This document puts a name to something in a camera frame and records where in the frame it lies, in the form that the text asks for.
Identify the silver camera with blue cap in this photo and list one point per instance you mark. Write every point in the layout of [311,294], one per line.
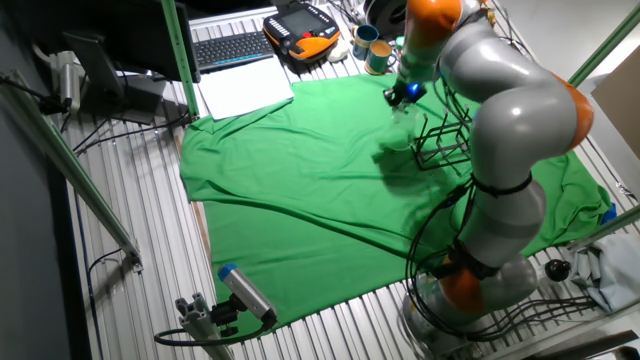
[247,295]

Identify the white rounded lump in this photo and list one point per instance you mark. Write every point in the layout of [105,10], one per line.
[339,51]

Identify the black computer keyboard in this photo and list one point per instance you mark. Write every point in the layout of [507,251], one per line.
[232,50]

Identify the white paper sheet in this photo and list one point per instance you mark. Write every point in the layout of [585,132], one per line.
[245,90]

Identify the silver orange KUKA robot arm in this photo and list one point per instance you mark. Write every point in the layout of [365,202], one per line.
[515,115]

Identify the aluminium profile camera bracket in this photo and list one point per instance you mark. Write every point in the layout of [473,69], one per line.
[200,325]

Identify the orange black teach pendant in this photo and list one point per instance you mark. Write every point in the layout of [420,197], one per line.
[302,32]

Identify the green frame post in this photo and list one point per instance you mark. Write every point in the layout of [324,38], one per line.
[180,55]

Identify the black filament spool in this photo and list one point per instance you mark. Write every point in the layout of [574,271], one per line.
[387,17]

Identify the black round knob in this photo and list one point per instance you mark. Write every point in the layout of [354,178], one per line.
[557,270]

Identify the clear glass cup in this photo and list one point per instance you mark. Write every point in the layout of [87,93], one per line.
[400,132]

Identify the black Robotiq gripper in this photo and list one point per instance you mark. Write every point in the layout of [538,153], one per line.
[407,92]

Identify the brown cardboard sheet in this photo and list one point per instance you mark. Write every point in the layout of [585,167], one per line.
[620,110]

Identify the black computer monitor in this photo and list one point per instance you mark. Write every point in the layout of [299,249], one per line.
[110,35]

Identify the silver cylinder device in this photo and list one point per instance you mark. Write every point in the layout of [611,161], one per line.
[67,82]

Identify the green frame bar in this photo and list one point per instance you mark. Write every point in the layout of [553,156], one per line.
[605,227]
[70,170]
[605,47]

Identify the dark blue tan-banded mug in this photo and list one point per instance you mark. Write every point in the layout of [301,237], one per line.
[364,42]

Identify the black monitor stand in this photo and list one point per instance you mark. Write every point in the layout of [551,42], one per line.
[105,80]

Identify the green cloth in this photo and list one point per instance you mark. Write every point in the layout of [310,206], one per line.
[300,190]

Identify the pale blue crumpled cloth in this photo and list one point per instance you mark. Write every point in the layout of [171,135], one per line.
[607,272]

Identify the teal tan-banded mug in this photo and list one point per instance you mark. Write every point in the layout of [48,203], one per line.
[378,57]

